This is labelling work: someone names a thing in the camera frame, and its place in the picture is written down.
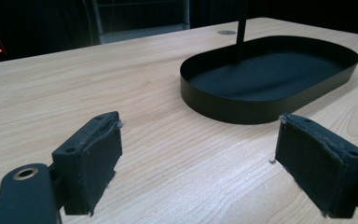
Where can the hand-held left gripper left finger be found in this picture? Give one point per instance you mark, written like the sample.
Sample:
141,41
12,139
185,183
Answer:
88,169

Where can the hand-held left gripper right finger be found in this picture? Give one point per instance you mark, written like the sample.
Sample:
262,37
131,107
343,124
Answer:
318,172

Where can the grey round table grommet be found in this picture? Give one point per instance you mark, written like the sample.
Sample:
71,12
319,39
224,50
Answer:
226,32

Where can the grey metal chair frame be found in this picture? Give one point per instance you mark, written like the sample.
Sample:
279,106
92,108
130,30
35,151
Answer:
143,21

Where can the black oval metal tray stand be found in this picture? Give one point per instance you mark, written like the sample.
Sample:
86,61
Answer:
267,79

